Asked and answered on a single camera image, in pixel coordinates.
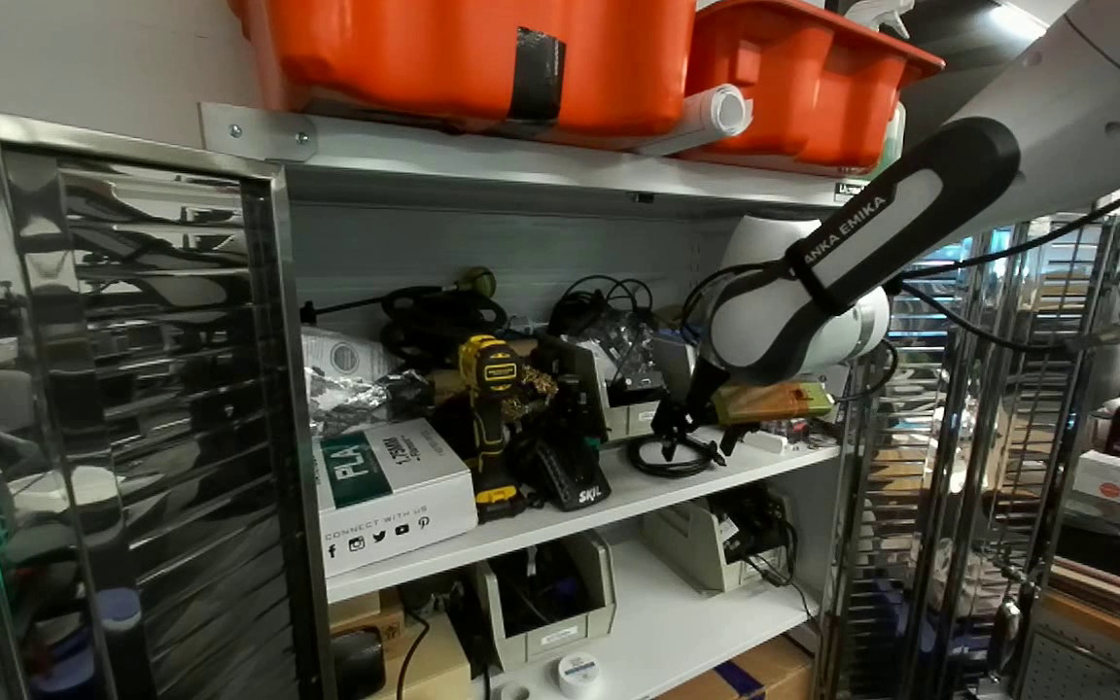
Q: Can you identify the heap of black cables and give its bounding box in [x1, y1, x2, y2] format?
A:
[547, 275, 659, 341]

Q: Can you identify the grey bin with electronics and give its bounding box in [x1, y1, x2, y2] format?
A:
[534, 329, 666, 444]

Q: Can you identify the black coiled hose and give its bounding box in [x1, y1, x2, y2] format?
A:
[300, 266, 512, 368]

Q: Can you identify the white paper roll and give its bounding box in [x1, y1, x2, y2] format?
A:
[636, 85, 754, 158]

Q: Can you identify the chrome wire rack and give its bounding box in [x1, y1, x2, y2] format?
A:
[816, 212, 1120, 700]

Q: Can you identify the coil of black cable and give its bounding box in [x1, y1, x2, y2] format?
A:
[626, 432, 718, 480]

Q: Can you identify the orange and green flat box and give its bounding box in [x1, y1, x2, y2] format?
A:
[715, 380, 836, 427]

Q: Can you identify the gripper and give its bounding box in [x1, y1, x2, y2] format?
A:
[654, 358, 732, 469]

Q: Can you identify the grey metal shelf unit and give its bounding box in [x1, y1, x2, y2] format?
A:
[198, 100, 874, 700]

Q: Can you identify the grey storage bin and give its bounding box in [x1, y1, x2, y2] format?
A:
[642, 484, 800, 595]
[472, 531, 618, 673]

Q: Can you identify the small orange plastic bin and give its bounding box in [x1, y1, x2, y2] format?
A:
[681, 0, 946, 177]

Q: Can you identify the white box with green label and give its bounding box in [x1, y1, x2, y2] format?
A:
[311, 417, 479, 580]

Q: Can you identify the white spray bottle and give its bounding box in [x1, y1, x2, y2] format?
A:
[846, 0, 917, 41]

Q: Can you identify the yellow and black drill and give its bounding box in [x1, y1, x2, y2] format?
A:
[456, 334, 529, 523]

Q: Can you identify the cardboard box with blue tape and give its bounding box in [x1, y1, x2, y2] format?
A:
[655, 635, 816, 700]

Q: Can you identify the black cylinder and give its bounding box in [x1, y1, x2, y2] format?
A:
[331, 627, 387, 700]

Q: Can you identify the white tape roll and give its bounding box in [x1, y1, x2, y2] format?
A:
[556, 650, 606, 698]

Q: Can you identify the silver foil bag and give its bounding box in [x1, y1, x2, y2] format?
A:
[307, 372, 436, 439]

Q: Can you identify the white box with orange dot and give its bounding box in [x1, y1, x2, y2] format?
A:
[1071, 449, 1120, 512]

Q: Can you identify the black battery charger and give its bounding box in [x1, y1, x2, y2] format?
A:
[529, 436, 612, 512]

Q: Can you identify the large orange plastic bin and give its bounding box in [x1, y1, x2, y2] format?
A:
[227, 0, 698, 139]

